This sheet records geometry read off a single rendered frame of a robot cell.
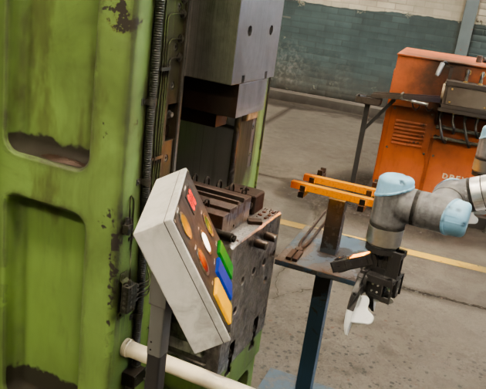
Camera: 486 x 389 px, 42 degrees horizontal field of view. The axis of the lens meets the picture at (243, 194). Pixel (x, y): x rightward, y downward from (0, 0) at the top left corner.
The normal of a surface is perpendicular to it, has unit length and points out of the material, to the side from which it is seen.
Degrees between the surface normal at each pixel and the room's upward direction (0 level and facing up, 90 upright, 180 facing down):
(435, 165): 90
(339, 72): 91
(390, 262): 90
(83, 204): 90
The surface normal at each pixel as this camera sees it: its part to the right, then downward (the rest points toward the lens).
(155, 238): 0.00, 0.32
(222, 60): -0.42, 0.24
